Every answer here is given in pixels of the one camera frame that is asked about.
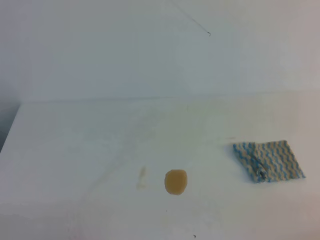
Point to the blue and white striped rag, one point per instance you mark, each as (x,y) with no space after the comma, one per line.
(272,161)

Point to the brown coffee stain puddle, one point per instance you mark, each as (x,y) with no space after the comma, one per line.
(176,181)

